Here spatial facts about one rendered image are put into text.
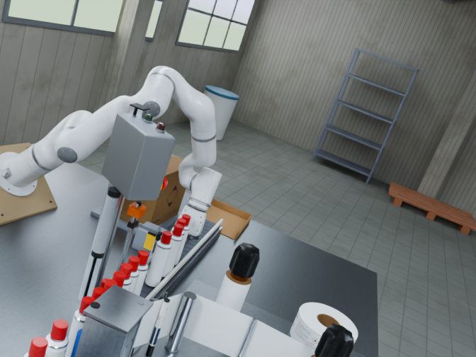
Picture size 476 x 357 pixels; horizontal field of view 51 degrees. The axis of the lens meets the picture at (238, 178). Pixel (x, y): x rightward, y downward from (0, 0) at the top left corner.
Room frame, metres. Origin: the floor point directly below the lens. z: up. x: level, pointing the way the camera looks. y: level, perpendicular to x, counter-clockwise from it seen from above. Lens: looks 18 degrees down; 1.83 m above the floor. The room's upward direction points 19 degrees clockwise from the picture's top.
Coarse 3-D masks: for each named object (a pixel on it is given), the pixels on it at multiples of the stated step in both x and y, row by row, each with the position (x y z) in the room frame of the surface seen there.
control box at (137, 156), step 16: (128, 128) 1.28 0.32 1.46; (144, 128) 1.27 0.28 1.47; (112, 144) 1.32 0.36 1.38; (128, 144) 1.26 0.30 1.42; (144, 144) 1.22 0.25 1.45; (160, 144) 1.25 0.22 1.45; (112, 160) 1.31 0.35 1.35; (128, 160) 1.25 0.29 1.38; (144, 160) 1.23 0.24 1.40; (160, 160) 1.26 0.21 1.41; (112, 176) 1.29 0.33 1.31; (128, 176) 1.24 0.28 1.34; (144, 176) 1.24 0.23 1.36; (160, 176) 1.28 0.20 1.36; (128, 192) 1.22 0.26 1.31; (144, 192) 1.25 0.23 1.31
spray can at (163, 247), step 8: (168, 232) 1.53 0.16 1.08; (160, 240) 1.52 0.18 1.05; (168, 240) 1.51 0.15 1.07; (160, 248) 1.50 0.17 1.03; (168, 248) 1.51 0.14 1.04; (152, 256) 1.52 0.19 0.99; (160, 256) 1.50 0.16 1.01; (168, 256) 1.53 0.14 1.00; (152, 264) 1.51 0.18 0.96; (160, 264) 1.50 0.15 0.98; (152, 272) 1.50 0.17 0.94; (160, 272) 1.51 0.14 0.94; (152, 280) 1.50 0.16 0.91; (160, 280) 1.53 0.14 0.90
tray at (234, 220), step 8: (216, 200) 2.55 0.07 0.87; (216, 208) 2.52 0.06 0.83; (224, 208) 2.54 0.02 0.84; (232, 208) 2.53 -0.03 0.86; (208, 216) 2.38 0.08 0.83; (216, 216) 2.41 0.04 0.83; (224, 216) 2.45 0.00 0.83; (232, 216) 2.49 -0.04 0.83; (240, 216) 2.52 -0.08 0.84; (248, 216) 2.51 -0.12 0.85; (224, 224) 2.35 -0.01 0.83; (232, 224) 2.39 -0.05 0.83; (240, 224) 2.42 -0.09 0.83; (224, 232) 2.25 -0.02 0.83; (232, 232) 2.29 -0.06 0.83; (240, 232) 2.31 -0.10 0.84
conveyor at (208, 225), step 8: (208, 224) 2.18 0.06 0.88; (192, 240) 1.96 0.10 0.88; (192, 248) 1.89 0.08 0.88; (184, 256) 1.79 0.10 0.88; (192, 256) 1.82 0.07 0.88; (184, 264) 1.73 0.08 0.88; (176, 272) 1.66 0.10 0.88; (144, 280) 1.53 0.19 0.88; (144, 288) 1.48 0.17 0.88; (152, 288) 1.50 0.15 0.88; (144, 296) 1.44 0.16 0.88
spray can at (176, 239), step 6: (174, 228) 1.60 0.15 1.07; (180, 228) 1.60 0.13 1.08; (174, 234) 1.60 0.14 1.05; (180, 234) 1.60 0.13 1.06; (174, 240) 1.59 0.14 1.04; (180, 240) 1.60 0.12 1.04; (174, 246) 1.59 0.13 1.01; (174, 252) 1.59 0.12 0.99; (168, 258) 1.59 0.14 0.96; (174, 258) 1.60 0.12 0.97; (168, 264) 1.59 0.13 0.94; (168, 270) 1.59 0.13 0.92; (162, 276) 1.59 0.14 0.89
